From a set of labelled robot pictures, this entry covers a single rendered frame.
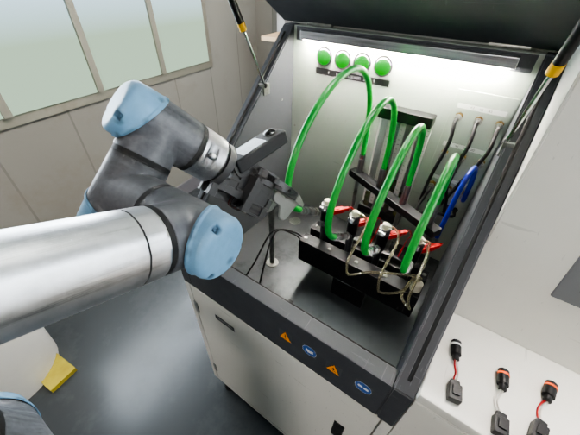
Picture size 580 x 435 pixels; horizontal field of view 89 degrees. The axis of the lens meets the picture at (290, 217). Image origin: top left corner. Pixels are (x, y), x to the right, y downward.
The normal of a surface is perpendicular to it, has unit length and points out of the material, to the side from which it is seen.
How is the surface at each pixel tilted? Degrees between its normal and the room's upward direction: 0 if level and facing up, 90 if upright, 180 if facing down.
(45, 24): 90
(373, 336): 0
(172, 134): 80
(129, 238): 51
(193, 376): 0
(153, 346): 0
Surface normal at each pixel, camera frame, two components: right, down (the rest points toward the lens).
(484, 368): 0.03, -0.77
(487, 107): -0.58, 0.51
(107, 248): 0.76, -0.35
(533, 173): -0.55, 0.31
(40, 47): 0.88, 0.32
